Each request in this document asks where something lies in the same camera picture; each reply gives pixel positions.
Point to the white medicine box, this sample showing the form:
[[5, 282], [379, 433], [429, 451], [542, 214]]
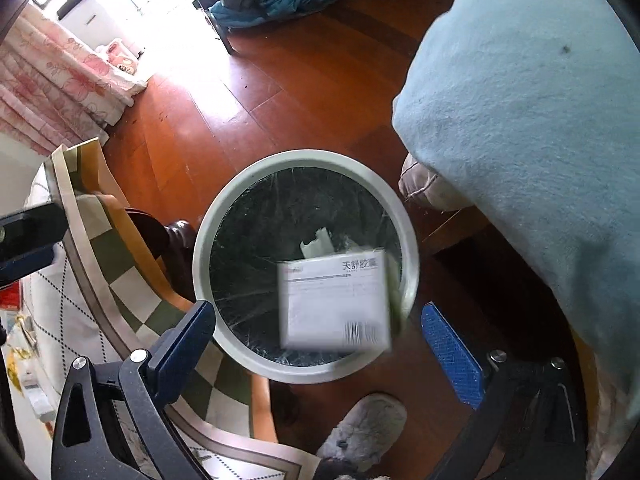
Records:
[[337, 303]]

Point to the light blue bed blanket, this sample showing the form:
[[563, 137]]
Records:
[[530, 109]]

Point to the patterned white tablecloth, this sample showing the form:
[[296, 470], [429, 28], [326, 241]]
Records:
[[104, 295]]

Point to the grey fluffy slipper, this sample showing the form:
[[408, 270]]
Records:
[[365, 434]]

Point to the crumpled white tissue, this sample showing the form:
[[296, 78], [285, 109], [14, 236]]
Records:
[[324, 245]]

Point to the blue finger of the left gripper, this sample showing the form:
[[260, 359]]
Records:
[[28, 238]]

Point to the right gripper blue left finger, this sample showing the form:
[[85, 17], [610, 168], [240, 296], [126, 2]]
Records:
[[175, 355]]

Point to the beige pillow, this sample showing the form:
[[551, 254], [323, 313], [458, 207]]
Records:
[[422, 185]]

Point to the pink floral curtain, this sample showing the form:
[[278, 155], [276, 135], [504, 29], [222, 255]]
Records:
[[57, 90]]

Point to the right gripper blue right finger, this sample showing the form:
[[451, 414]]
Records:
[[462, 370]]

